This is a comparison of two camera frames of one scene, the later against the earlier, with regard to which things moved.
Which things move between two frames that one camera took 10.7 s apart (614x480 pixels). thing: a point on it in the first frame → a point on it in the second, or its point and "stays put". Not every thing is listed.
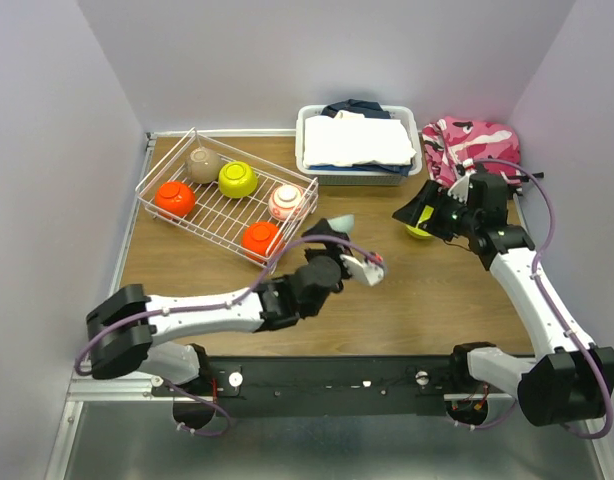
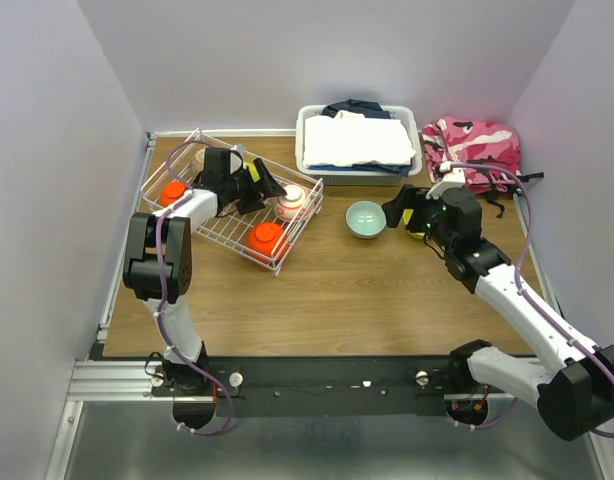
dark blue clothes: (369, 110) stays put
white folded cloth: (349, 138) stays put
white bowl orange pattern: (288, 203) stays put
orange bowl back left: (175, 198) stays put
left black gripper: (332, 251) → (262, 188)
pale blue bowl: (343, 223) → (365, 219)
